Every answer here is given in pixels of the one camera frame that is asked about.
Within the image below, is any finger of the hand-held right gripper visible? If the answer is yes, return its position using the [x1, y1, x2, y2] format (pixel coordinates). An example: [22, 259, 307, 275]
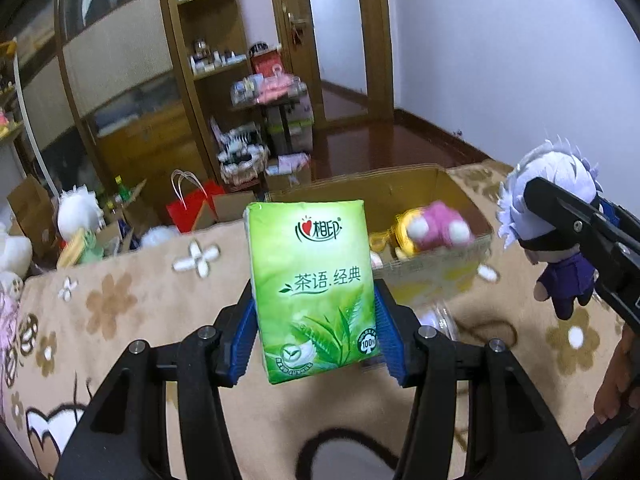
[523, 176, 640, 333]
[597, 197, 640, 246]

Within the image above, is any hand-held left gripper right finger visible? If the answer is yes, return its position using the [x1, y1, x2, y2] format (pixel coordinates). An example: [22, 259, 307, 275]
[372, 279, 583, 480]

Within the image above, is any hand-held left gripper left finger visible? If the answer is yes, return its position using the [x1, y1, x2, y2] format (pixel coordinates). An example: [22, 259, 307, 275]
[54, 277, 258, 480]

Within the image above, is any white-haired doll plush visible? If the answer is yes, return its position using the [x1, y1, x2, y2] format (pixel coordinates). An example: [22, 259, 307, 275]
[496, 135, 603, 321]

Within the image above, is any green tissue packet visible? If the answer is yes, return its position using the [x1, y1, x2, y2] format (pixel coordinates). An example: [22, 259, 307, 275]
[244, 199, 383, 386]

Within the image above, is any printed cardboard box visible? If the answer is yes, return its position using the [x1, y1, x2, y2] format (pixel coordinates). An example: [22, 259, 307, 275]
[262, 164, 496, 306]

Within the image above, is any yellow dog plush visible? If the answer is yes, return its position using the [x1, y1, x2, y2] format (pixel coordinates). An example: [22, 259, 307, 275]
[369, 212, 426, 261]

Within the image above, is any pink bear plush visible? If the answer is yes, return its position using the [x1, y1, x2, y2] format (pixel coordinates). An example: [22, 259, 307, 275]
[405, 201, 476, 251]

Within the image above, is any person's right hand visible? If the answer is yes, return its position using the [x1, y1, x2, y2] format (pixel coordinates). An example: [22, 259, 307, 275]
[592, 320, 640, 426]

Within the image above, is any clear plastic bag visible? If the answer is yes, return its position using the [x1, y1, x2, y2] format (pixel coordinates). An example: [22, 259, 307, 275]
[415, 300, 466, 341]

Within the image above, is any beige flower printed blanket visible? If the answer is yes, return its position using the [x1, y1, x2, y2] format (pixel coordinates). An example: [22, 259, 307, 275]
[0, 160, 640, 480]

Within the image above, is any red paper bag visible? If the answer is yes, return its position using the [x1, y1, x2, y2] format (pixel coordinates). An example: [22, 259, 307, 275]
[165, 170, 226, 235]

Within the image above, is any open cardboard box with bottles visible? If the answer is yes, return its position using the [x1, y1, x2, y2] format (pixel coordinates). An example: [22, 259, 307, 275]
[100, 177, 161, 251]

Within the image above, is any basket of plush toys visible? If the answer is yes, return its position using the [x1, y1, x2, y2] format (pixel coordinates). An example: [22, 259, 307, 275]
[220, 152, 271, 183]

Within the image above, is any white spiky plush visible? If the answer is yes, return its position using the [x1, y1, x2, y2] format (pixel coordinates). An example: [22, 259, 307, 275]
[56, 186, 106, 241]

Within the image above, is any cluttered small rack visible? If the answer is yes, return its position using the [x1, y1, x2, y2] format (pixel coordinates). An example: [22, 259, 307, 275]
[232, 90, 311, 156]

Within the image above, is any large cream plush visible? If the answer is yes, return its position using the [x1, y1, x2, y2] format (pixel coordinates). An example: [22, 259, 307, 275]
[0, 222, 33, 286]

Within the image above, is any plain brown cardboard box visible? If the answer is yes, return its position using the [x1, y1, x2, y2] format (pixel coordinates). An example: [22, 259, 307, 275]
[7, 175, 58, 241]

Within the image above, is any red bag with white print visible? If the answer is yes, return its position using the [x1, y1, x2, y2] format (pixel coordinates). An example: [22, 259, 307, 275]
[250, 50, 283, 78]

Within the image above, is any wooden door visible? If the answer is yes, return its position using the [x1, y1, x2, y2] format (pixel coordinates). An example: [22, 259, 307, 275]
[265, 0, 396, 123]

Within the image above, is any wooden wardrobe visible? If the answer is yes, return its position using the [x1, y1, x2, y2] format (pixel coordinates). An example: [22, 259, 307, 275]
[0, 0, 211, 196]

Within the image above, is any wooden corner shelf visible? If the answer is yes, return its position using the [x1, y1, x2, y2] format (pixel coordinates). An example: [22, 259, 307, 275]
[160, 0, 266, 196]

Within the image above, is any white shelf rack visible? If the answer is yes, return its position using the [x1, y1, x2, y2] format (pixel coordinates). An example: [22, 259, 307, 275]
[0, 40, 46, 196]

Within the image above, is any metal door handle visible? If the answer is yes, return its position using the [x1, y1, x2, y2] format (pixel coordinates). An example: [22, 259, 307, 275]
[286, 10, 308, 46]

